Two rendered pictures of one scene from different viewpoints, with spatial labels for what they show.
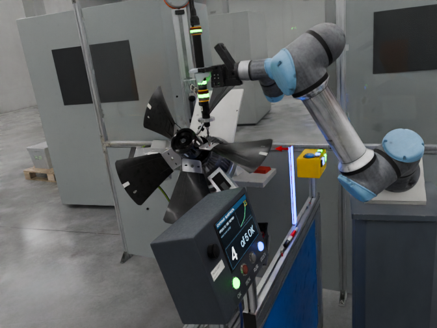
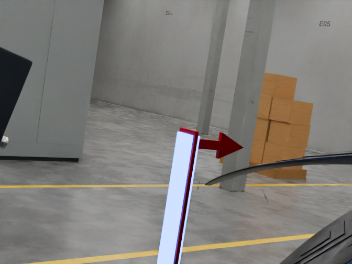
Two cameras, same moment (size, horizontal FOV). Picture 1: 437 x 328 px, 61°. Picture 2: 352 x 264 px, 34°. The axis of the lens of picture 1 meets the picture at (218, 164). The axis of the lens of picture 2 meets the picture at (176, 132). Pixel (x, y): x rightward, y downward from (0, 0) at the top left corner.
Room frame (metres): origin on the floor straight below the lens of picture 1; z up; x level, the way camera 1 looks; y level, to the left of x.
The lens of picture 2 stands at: (1.59, -0.72, 1.23)
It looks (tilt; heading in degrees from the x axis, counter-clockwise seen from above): 5 degrees down; 118
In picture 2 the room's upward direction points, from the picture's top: 9 degrees clockwise
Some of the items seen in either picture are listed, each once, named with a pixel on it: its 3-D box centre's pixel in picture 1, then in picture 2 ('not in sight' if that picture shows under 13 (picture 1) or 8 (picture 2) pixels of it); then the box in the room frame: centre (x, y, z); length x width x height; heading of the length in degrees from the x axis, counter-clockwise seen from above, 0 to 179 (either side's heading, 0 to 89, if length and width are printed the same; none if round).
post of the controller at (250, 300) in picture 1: (248, 279); not in sight; (0.89, -0.05, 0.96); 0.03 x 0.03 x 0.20; 63
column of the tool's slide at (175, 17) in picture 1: (198, 163); not in sight; (2.24, 0.12, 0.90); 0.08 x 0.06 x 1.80; 98
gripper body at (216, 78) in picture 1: (226, 74); not in sight; (1.48, -0.07, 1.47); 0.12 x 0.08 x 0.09; 63
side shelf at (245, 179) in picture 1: (240, 176); not in sight; (2.07, -0.12, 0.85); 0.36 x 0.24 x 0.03; 63
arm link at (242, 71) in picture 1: (246, 70); not in sight; (1.45, -0.14, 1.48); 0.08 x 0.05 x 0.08; 153
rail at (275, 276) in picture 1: (291, 245); not in sight; (1.28, -0.25, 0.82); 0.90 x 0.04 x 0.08; 153
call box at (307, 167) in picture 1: (311, 164); not in sight; (1.63, -0.43, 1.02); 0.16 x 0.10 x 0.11; 153
